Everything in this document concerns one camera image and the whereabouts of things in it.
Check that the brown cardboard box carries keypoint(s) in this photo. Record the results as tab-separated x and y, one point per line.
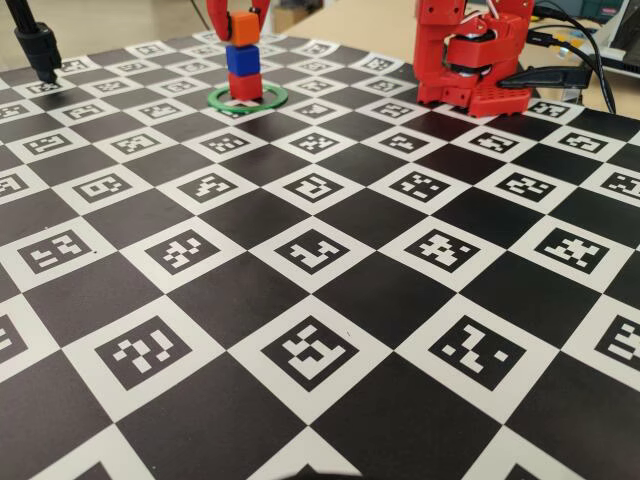
295	17

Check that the red cube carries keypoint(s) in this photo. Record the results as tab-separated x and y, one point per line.
245	86

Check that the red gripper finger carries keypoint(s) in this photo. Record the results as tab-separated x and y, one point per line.
262	12
219	20

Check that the orange cube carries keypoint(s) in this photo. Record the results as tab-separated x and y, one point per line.
245	30

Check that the black tripod pole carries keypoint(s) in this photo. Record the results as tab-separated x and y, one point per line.
42	50

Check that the blue cube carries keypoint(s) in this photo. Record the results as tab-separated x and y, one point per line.
243	61

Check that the white grey device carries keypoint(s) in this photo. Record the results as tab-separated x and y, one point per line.
622	45

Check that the red robot arm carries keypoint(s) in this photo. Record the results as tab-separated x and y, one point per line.
435	50

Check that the black white marker checkerboard mat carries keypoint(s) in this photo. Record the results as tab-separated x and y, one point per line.
350	400

